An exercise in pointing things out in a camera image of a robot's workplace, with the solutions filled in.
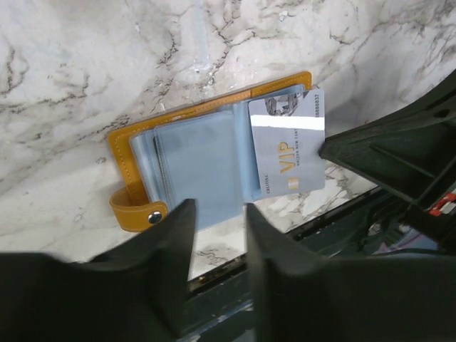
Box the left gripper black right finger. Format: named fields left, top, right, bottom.
left=245, top=204, right=455, bottom=341

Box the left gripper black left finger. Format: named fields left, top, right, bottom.
left=1, top=199, right=197, bottom=341

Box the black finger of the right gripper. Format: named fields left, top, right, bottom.
left=319, top=73, right=455, bottom=246

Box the silver VIP credit card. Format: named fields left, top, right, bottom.
left=248, top=89, right=325, bottom=198

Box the mustard yellow card holder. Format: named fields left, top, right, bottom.
left=108, top=71, right=313, bottom=232

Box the black mounting rail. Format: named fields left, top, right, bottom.
left=181, top=185, right=456, bottom=342

